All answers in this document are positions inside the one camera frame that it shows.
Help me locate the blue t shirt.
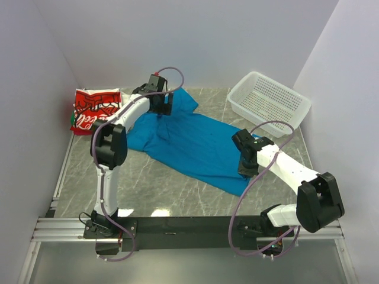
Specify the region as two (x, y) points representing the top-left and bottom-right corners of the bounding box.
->
(127, 88), (249, 196)

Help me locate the black base bar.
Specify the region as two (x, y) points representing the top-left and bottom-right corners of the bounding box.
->
(83, 216), (289, 251)

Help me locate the folded red Coca-Cola shirt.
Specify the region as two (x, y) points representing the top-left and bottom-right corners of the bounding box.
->
(70, 88), (130, 135)

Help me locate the white plastic basket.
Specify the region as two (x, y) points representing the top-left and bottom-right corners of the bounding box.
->
(227, 72), (311, 138)

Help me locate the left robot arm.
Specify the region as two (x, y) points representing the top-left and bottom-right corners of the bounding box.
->
(90, 72), (174, 238)

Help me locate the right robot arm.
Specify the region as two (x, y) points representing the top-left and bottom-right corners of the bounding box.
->
(232, 129), (345, 236)

